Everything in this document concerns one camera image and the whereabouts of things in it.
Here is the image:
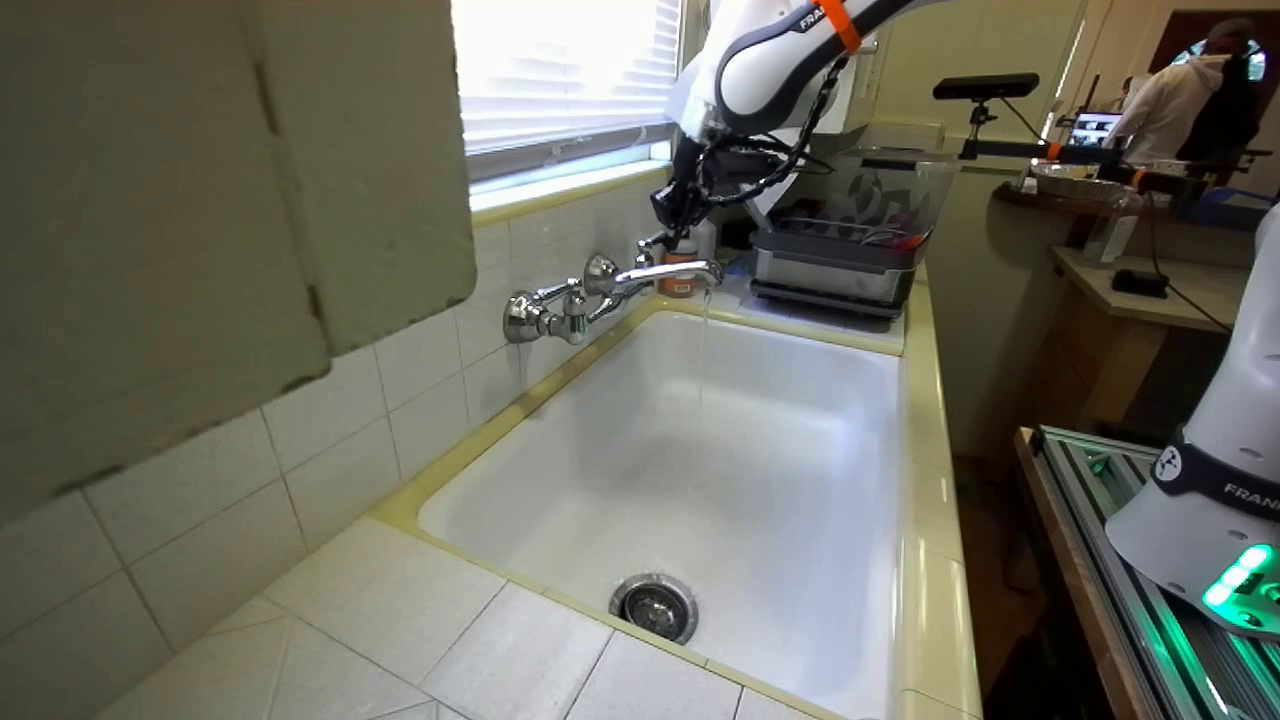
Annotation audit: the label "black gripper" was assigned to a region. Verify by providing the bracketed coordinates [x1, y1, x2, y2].
[636, 127, 720, 264]

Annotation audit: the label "chrome wall-mounted tap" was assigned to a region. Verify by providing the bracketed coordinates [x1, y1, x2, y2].
[501, 236, 720, 348]

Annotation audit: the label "dark grey dish rack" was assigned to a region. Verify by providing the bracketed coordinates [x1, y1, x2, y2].
[749, 121, 962, 331]

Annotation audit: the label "white window blinds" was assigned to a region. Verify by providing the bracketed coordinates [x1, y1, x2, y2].
[447, 0, 690, 160]

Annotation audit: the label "white ceramic sink basin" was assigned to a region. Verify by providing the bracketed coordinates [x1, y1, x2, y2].
[414, 309, 911, 720]

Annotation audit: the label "metal sink drain strainer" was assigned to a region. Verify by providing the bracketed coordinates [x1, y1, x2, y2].
[610, 572, 703, 650]

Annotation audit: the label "laptop with lit screen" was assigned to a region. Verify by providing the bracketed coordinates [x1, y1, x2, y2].
[1064, 108, 1128, 152]

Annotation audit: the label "beige cabinet door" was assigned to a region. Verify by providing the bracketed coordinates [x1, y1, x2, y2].
[0, 0, 481, 529]

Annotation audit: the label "wooden desk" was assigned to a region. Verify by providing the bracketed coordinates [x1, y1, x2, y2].
[993, 172, 1255, 446]

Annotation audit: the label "person in light shirt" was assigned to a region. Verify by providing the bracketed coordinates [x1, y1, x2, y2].
[1115, 11, 1273, 177]

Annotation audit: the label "black camera on stand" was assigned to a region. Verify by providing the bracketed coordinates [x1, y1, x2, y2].
[928, 67, 1047, 165]

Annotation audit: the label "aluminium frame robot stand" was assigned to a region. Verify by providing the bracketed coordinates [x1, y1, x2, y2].
[1015, 422, 1280, 720]

